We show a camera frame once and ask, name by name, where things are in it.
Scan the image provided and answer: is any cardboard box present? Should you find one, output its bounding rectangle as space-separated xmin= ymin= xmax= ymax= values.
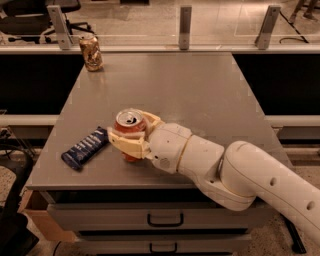
xmin=19 ymin=190 xmax=75 ymax=242

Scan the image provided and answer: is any black chair at left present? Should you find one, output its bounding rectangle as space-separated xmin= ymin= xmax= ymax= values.
xmin=0 ymin=144 xmax=39 ymax=256

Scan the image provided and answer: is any black cable on floor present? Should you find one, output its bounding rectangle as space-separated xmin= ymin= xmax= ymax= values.
xmin=278 ymin=9 xmax=310 ymax=44

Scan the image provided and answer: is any grey drawer cabinet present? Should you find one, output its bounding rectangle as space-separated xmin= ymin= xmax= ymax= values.
xmin=28 ymin=52 xmax=291 ymax=256

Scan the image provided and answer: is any right metal bracket post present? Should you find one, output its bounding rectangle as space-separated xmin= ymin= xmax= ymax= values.
xmin=255 ymin=5 xmax=281 ymax=50

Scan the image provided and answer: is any upper black drawer handle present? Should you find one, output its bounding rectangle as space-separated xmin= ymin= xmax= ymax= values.
xmin=147 ymin=213 xmax=184 ymax=228

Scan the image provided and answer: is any left metal bracket post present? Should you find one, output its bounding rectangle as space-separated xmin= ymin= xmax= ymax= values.
xmin=47 ymin=5 xmax=72 ymax=50

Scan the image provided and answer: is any crushed gold can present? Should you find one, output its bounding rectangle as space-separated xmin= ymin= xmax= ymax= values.
xmin=79 ymin=36 xmax=103 ymax=72

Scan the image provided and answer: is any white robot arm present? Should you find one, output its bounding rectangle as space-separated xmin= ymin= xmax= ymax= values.
xmin=107 ymin=109 xmax=320 ymax=244

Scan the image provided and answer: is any middle metal bracket post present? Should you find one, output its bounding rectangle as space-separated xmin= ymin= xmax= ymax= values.
xmin=178 ymin=6 xmax=192 ymax=50

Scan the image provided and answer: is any lower black drawer handle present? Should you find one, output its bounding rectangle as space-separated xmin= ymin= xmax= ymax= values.
xmin=149 ymin=243 xmax=178 ymax=254

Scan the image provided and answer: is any red coke can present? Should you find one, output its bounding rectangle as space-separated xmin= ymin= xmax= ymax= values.
xmin=113 ymin=108 xmax=148 ymax=163

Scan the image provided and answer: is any blue rxbar blueberry wrapper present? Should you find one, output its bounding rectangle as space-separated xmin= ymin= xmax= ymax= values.
xmin=61 ymin=126 xmax=109 ymax=171

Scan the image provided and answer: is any metal bracket post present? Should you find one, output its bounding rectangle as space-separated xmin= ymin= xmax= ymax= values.
xmin=47 ymin=5 xmax=72 ymax=50
xmin=255 ymin=5 xmax=281 ymax=50
xmin=178 ymin=6 xmax=192 ymax=50

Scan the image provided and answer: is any black drawer handle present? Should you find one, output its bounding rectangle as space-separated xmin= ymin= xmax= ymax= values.
xmin=149 ymin=243 xmax=178 ymax=254
xmin=147 ymin=213 xmax=184 ymax=228

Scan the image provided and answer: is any black table leg bar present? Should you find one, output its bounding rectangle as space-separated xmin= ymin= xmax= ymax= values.
xmin=284 ymin=217 xmax=306 ymax=254

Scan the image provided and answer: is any black office chair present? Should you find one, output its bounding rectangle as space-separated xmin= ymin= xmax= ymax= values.
xmin=0 ymin=0 xmax=81 ymax=44

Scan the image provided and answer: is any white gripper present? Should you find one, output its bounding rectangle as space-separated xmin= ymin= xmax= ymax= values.
xmin=107 ymin=111 xmax=192 ymax=174

